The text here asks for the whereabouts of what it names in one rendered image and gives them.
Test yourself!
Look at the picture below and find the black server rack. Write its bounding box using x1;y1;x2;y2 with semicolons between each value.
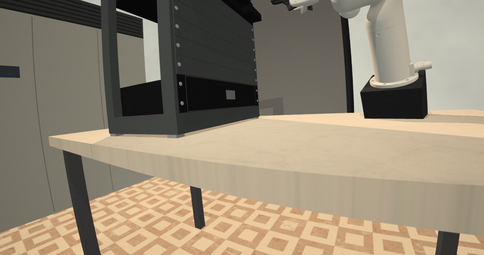
101;0;262;138

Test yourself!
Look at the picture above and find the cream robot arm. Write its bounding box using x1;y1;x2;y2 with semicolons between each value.
331;0;432;88

